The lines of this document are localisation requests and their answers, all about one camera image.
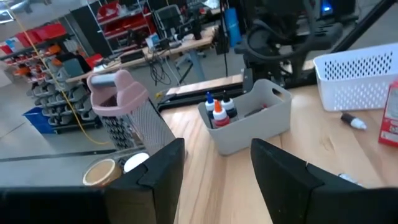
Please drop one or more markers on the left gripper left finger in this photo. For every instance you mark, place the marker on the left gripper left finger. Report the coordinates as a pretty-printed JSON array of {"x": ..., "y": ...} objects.
[{"x": 155, "y": 193}]

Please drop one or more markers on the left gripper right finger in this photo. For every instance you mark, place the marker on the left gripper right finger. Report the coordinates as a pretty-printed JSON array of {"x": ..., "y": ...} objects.
[{"x": 295, "y": 193}]

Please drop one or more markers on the white lid spice jar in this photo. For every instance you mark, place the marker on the white lid spice jar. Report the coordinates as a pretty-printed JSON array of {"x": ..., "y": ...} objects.
[{"x": 135, "y": 161}]

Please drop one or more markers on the gold lid seasoning jar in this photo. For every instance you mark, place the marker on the gold lid seasoning jar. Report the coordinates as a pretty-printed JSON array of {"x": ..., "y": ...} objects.
[{"x": 102, "y": 172}]

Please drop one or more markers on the dark cap small dropper bottle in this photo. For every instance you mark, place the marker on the dark cap small dropper bottle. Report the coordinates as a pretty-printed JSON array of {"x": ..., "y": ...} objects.
[{"x": 354, "y": 122}]

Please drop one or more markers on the orange cap colouring bottle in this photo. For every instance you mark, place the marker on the orange cap colouring bottle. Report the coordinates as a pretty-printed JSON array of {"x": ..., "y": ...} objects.
[{"x": 220, "y": 119}]

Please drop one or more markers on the blue cap colouring bottle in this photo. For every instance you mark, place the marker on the blue cap colouring bottle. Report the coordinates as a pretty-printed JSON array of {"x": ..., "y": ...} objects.
[{"x": 210, "y": 105}]

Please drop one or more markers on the black cap colouring bottle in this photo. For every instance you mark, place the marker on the black cap colouring bottle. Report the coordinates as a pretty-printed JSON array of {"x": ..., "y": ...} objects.
[{"x": 229, "y": 105}]

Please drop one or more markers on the red Froot Loops cereal box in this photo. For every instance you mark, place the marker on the red Froot Loops cereal box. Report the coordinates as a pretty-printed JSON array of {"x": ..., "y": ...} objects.
[{"x": 390, "y": 124}]

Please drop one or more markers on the white perforated plastic basket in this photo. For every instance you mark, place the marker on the white perforated plastic basket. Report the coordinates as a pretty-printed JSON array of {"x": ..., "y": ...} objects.
[{"x": 354, "y": 87}]

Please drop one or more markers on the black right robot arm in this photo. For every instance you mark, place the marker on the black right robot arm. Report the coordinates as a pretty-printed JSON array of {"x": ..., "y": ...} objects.
[{"x": 280, "y": 37}]

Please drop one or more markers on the gray plastic bin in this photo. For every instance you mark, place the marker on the gray plastic bin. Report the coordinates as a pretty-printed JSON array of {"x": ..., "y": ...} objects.
[{"x": 248, "y": 130}]

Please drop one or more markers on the gray desk leg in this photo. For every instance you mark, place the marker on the gray desk leg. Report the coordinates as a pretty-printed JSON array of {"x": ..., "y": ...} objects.
[{"x": 194, "y": 65}]

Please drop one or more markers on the storage bin rack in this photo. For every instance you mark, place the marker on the storage bin rack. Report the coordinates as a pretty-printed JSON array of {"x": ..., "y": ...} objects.
[{"x": 62, "y": 93}]

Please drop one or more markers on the blue crate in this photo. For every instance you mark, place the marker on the blue crate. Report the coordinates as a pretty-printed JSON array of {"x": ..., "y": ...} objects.
[{"x": 38, "y": 121}]

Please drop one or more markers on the wooden workbench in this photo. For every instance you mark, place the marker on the wooden workbench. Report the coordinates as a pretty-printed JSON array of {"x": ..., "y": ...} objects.
[{"x": 140, "y": 56}]

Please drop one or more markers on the shelf with red bins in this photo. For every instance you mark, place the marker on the shelf with red bins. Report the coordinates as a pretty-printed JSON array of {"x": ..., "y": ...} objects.
[{"x": 124, "y": 25}]

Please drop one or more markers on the blue cylinder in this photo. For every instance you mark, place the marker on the blue cylinder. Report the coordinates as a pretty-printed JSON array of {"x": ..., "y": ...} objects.
[{"x": 232, "y": 26}]

